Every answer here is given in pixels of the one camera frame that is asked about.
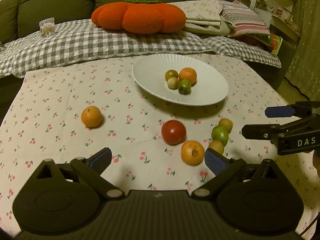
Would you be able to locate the orange with brown spot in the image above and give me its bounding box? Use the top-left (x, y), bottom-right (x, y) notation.
top-left (181, 140), bottom-right (205, 166)

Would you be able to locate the shelf with books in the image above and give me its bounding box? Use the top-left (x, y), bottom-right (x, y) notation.
top-left (239, 0), bottom-right (301, 47)

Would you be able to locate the grey checkered blanket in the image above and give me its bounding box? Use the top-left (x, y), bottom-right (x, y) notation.
top-left (1, 19), bottom-right (281, 78)

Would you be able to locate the small orange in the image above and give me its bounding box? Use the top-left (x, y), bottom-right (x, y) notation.
top-left (81, 106), bottom-right (103, 128)

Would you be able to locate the toothpick box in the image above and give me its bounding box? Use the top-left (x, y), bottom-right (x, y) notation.
top-left (39, 17), bottom-right (55, 36)

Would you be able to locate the folded floral bedsheet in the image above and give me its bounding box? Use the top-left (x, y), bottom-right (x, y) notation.
top-left (170, 0), bottom-right (235, 36)

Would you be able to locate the green book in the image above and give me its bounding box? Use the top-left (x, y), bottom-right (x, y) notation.
top-left (270, 34), bottom-right (283, 56)

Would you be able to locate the white ribbed plate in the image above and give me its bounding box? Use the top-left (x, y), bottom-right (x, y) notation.
top-left (132, 54), bottom-right (228, 106)

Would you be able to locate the dark green sofa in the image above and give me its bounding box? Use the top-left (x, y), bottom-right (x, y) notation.
top-left (1, 0), bottom-right (295, 110)

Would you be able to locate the red tomato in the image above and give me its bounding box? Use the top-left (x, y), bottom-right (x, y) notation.
top-left (161, 120), bottom-right (187, 145)

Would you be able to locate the striped patterned pillow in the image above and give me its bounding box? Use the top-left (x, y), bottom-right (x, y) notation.
top-left (208, 0), bottom-right (270, 38)

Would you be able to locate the orange pumpkin cushion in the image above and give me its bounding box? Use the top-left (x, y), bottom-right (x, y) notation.
top-left (91, 1), bottom-right (187, 35)

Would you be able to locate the large orange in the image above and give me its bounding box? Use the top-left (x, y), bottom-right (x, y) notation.
top-left (178, 67), bottom-right (197, 85)

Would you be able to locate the small yellow-brown fruit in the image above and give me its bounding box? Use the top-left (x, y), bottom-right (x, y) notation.
top-left (208, 140), bottom-right (225, 154)
top-left (218, 118), bottom-right (233, 133)

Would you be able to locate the yellow-green tomato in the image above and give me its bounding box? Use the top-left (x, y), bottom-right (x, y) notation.
top-left (165, 69), bottom-right (179, 81)

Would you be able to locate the cherry print tablecloth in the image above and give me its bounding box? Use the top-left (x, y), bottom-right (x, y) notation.
top-left (1, 54), bottom-right (319, 239)

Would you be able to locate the small pale yellow fruit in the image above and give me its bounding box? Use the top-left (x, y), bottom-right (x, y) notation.
top-left (167, 77), bottom-right (180, 89)

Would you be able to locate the green lime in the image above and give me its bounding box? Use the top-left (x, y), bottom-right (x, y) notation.
top-left (178, 79), bottom-right (191, 95)
top-left (211, 126), bottom-right (229, 146)

